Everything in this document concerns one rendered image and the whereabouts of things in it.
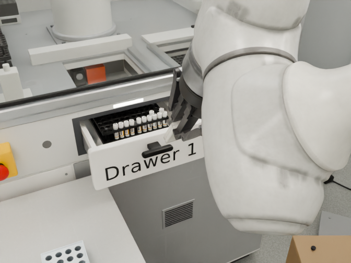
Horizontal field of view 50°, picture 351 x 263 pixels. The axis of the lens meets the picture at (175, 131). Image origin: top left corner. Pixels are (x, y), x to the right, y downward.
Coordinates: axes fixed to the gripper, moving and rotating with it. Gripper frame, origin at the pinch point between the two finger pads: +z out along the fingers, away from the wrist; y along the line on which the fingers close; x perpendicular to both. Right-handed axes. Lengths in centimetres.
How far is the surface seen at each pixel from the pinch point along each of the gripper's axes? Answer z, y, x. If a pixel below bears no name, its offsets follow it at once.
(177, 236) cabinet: 69, -15, -13
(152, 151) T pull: 12.9, 1.3, 1.7
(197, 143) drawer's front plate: 18.4, 1.4, -11.7
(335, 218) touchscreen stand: 97, -35, -99
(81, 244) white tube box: 17.8, -11.5, 21.6
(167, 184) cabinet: 47.9, -0.6, -10.2
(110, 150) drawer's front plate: 14.1, 4.8, 9.9
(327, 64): 126, 55, -177
